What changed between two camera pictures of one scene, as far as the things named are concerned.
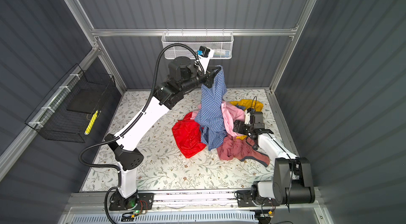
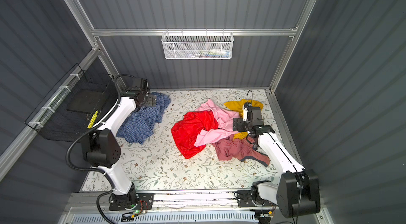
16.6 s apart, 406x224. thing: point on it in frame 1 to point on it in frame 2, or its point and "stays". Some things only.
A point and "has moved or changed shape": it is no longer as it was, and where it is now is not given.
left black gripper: [208, 76] to [151, 100]
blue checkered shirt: [210, 119] has moved or changed shape
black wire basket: [66, 113] stays
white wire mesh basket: [221, 42] stays
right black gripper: [240, 124] stays
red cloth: [187, 132] stays
